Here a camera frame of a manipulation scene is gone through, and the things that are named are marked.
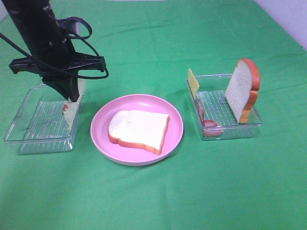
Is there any pink round plate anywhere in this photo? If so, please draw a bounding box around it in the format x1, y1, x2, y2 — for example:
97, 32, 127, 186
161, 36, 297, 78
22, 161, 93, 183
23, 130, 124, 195
90, 94, 184, 166

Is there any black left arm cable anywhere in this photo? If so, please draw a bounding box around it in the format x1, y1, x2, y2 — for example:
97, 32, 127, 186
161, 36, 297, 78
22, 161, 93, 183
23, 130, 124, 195
0, 16, 109, 80

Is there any bacon strip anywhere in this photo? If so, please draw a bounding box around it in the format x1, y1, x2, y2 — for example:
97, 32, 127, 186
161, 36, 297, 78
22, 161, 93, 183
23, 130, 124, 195
198, 99, 223, 137
62, 103, 69, 115

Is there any right clear plastic container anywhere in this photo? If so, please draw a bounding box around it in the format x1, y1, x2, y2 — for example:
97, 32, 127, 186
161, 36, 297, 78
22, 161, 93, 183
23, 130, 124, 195
187, 73, 262, 140

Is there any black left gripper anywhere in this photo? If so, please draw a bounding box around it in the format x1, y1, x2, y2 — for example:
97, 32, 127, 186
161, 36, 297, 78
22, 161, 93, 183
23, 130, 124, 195
9, 40, 106, 102

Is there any green tablecloth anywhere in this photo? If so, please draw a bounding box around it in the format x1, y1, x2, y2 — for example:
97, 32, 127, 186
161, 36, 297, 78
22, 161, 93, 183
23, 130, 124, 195
0, 0, 307, 230

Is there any clear plastic container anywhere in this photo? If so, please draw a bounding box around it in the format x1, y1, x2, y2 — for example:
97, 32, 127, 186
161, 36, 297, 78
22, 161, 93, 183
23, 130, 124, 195
4, 84, 79, 155
187, 73, 262, 140

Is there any green lettuce leaf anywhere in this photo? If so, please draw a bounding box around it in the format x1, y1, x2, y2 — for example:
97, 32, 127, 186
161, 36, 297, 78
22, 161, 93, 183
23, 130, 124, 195
63, 79, 86, 131

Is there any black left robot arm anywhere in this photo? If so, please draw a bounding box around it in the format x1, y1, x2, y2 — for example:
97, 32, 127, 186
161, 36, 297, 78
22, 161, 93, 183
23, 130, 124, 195
1, 0, 109, 102

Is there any yellow cheese slice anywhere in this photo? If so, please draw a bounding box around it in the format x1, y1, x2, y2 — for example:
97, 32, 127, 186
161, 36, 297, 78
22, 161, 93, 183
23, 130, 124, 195
188, 69, 200, 100

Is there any toast bread slice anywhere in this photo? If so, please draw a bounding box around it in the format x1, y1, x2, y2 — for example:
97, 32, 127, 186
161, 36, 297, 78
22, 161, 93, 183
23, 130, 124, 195
224, 58, 260, 124
108, 110, 170, 155

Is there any left clear plastic container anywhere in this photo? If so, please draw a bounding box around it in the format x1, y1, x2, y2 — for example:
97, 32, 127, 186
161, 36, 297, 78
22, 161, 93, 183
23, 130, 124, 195
4, 84, 79, 155

